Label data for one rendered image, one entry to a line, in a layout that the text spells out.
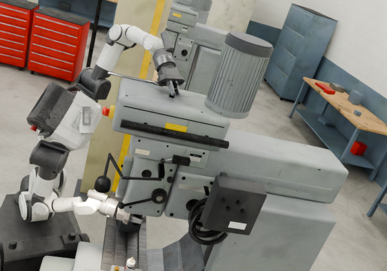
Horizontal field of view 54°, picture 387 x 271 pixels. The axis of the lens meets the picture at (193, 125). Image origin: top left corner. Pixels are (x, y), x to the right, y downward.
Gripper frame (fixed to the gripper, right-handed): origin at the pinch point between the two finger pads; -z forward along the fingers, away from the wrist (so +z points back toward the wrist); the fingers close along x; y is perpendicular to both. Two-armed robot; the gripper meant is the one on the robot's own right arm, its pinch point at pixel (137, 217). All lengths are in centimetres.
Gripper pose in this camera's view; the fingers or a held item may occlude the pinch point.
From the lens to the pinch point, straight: 197.2
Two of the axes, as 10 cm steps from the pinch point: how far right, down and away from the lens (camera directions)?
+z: -9.5, -3.1, 0.0
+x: 1.3, -3.8, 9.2
